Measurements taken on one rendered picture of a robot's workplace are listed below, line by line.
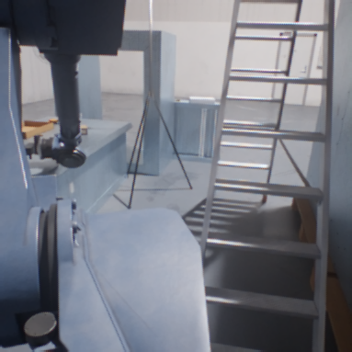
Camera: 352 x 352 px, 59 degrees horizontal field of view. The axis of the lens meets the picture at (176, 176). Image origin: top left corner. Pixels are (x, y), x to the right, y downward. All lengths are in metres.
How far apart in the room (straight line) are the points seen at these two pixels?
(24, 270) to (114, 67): 11.60
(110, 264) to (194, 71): 10.74
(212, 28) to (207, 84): 1.76
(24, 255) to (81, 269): 0.12
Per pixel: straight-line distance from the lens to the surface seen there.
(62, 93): 1.68
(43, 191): 0.98
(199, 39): 11.28
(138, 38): 3.53
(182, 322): 0.64
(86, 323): 0.65
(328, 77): 1.44
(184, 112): 4.24
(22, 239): 0.74
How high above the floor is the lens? 1.32
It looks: 21 degrees down
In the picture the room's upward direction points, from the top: 2 degrees clockwise
